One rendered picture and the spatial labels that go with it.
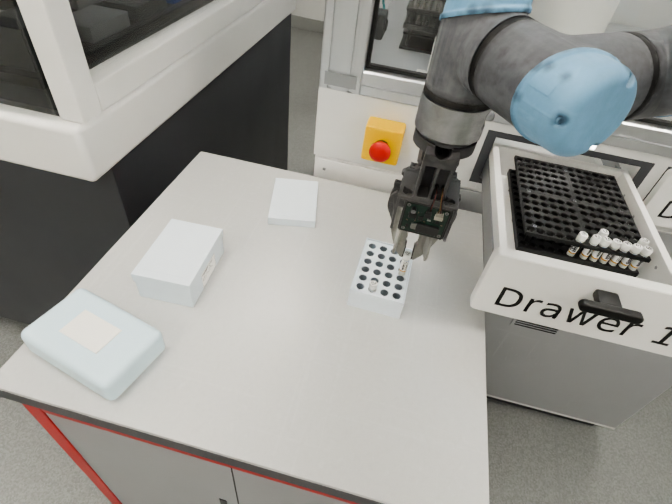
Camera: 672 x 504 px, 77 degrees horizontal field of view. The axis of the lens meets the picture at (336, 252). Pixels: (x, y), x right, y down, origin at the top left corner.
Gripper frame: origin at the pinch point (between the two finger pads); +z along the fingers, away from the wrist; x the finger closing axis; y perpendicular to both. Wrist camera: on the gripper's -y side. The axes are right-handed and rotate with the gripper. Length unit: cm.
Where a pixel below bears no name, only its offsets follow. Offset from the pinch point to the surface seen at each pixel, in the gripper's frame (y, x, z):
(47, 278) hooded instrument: -8, -89, 50
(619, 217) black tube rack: -14.2, 30.8, -4.5
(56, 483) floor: 28, -71, 86
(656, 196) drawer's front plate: -27.5, 41.3, -2.3
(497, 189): -15.0, 11.9, -3.9
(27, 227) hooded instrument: -8, -86, 31
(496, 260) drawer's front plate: 5.3, 10.7, -6.2
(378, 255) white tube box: -3.4, -4.3, 6.4
